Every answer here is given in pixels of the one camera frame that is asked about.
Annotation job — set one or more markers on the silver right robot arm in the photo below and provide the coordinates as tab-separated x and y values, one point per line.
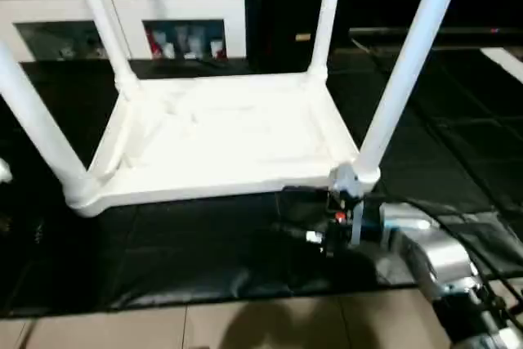
441	259

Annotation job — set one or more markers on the white plastic table leg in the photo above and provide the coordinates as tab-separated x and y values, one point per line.
409	63
327	14
102	22
41	128

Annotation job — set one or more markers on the flat white board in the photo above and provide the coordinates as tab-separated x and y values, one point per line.
505	63

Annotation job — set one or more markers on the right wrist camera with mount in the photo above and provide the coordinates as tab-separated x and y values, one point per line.
347	179

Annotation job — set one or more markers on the small red bottle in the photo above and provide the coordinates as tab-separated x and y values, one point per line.
157	42

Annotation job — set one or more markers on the small brown tag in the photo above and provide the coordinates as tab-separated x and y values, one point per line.
303	37

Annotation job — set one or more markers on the long black bar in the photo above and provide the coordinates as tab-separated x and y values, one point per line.
441	32

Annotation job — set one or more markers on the black work mat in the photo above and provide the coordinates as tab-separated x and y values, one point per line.
204	259

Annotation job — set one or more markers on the white plastic table top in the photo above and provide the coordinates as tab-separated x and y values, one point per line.
221	136

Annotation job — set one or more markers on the white glass-door cabinet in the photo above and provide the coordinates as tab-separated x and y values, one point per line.
180	2

